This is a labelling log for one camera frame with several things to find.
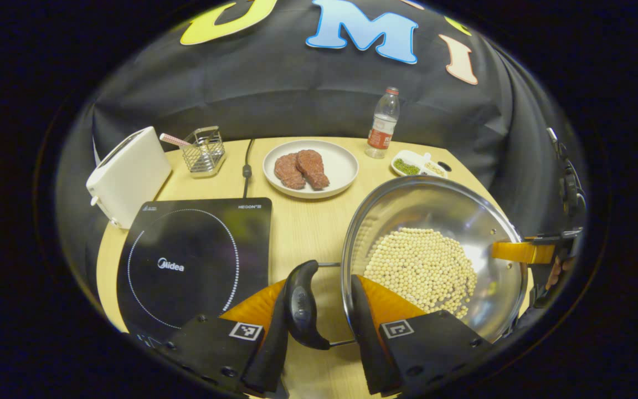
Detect round white plate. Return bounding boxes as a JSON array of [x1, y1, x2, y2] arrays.
[[263, 140, 359, 199]]

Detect brown meat piece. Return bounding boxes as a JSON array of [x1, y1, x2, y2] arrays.
[[296, 150, 331, 190], [274, 153, 306, 190]]

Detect black induction cooktop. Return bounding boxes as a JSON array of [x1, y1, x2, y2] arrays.
[[116, 198, 272, 347]]

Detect white toaster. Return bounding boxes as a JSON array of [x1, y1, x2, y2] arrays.
[[86, 126, 172, 229]]

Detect stainless steel pot black handles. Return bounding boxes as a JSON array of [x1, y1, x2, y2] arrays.
[[285, 176, 530, 351]]

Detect clear plastic water bottle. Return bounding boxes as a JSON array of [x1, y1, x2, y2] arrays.
[[366, 87, 400, 160]]

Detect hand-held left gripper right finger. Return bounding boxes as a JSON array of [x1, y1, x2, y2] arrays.
[[351, 274, 494, 397]]

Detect pile of soybeans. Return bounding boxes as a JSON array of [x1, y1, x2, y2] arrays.
[[363, 227, 477, 319]]

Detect black power cable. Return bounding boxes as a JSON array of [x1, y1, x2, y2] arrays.
[[241, 139, 256, 198]]

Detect white divided dish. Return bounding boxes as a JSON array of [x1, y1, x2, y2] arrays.
[[390, 150, 449, 179]]

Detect metal wire utensil holder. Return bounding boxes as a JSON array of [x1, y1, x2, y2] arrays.
[[181, 126, 227, 178]]

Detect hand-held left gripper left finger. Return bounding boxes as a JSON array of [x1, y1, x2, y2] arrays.
[[158, 277, 292, 397]]

